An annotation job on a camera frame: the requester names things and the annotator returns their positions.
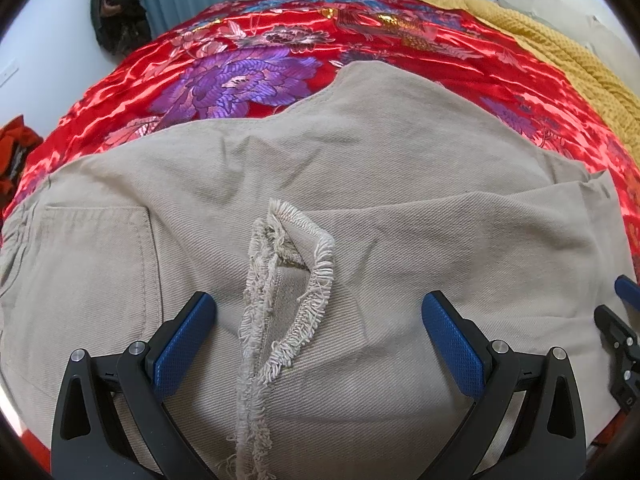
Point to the beige pants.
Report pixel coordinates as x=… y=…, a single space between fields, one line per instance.
x=400 y=185

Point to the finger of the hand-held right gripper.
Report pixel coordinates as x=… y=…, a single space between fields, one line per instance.
x=630 y=292
x=625 y=355

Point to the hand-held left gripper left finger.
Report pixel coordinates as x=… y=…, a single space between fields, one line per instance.
x=182 y=345

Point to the yellow textured blanket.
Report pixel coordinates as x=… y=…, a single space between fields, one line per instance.
x=575 y=60

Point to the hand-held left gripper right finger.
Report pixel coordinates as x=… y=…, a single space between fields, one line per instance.
x=452 y=345

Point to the dark hanging coat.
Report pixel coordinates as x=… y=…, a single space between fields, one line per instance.
x=120 y=15

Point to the red embroidered satin quilt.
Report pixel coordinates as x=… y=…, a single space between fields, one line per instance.
x=165 y=60

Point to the white wall plate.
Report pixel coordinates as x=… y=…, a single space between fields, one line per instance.
x=9 y=76

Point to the pile of orange clothes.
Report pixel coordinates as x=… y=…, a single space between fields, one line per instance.
x=15 y=160

